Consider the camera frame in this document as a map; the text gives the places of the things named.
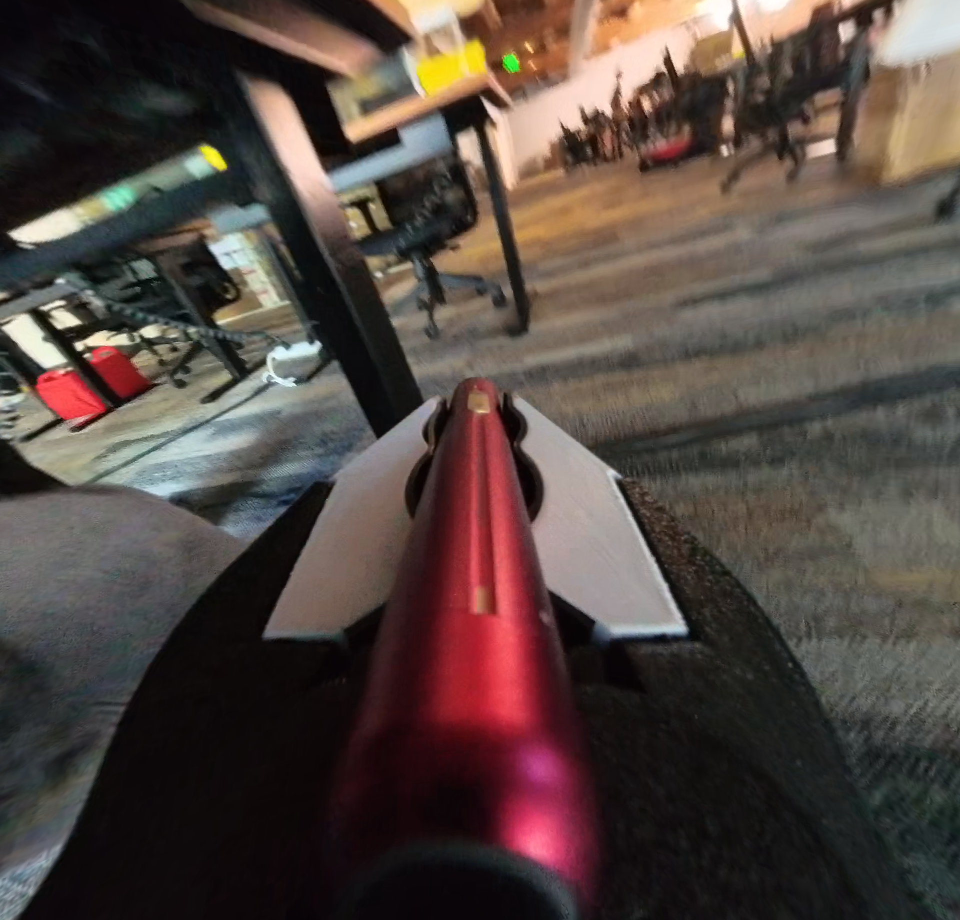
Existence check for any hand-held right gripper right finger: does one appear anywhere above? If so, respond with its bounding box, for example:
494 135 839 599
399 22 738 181
512 394 691 647

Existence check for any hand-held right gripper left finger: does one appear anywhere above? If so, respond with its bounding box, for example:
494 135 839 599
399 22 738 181
261 395 453 642

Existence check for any red electric screwdriver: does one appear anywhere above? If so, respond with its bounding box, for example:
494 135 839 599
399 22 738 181
322 376 601 920

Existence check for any white power strip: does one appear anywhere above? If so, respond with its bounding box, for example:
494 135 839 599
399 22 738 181
262 339 324 389

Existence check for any person's leg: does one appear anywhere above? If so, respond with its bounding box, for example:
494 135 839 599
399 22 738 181
0 481 249 884

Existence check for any red storage box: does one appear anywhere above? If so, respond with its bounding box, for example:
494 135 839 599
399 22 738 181
33 369 110 430
86 346 155 400

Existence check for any black office chair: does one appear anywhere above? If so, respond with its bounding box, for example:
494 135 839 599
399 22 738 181
352 163 511 340

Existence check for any wooden table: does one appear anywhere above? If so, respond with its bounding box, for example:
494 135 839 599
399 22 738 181
330 73 534 336

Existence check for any row of black office chairs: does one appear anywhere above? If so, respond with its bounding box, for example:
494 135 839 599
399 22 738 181
555 0 879 194

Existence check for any yellow storage bin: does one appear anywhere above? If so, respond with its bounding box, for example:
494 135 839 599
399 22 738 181
416 39 489 96

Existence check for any pale cabinet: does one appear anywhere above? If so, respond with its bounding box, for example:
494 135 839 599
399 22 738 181
855 0 960 186

